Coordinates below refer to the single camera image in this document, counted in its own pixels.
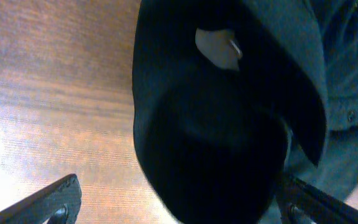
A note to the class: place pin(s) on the black t-shirt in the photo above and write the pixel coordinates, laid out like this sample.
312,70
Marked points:
228,94

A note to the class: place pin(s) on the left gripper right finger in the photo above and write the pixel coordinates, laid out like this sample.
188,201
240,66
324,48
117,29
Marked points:
300,202

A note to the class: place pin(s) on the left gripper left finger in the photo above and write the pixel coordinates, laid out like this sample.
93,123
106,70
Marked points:
58,202

